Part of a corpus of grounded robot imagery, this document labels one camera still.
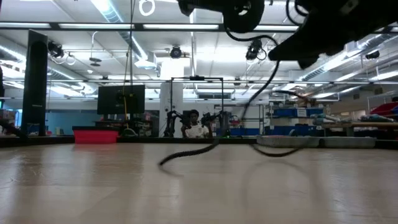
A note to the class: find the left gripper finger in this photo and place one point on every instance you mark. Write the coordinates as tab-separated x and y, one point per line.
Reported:
199	6

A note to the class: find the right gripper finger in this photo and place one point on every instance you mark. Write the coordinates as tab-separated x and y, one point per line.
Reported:
298	49

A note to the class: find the black background robot arm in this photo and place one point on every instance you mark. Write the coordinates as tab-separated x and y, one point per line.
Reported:
217	119
170	123

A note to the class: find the blue storage bin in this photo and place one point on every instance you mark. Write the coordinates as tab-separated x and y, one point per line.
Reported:
304	129
286	112

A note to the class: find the grey tool case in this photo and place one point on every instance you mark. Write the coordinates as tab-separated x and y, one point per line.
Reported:
289	141

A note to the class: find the wooden workbench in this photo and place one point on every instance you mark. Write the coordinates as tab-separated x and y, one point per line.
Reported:
357	125

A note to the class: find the red sheet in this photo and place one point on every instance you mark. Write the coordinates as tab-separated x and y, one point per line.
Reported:
385	109

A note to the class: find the overhead light bar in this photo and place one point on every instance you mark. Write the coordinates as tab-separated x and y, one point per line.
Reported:
93	26

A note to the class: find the black monitor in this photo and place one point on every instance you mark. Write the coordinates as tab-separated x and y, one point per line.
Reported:
121	99

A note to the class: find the person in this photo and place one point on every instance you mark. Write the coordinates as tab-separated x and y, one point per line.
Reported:
196	130

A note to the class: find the red plastic bin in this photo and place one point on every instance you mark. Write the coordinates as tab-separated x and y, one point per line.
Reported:
94	137

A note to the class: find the silver air duct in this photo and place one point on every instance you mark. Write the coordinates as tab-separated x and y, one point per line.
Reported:
112	12
335	63

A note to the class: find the black hanging camera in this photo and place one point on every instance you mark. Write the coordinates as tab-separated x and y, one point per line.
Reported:
253	49
176	52
56	49

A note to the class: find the black background rig frame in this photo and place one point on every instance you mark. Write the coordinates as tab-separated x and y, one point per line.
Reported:
196	78

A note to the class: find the black upright post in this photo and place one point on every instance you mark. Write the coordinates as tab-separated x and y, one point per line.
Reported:
34	87

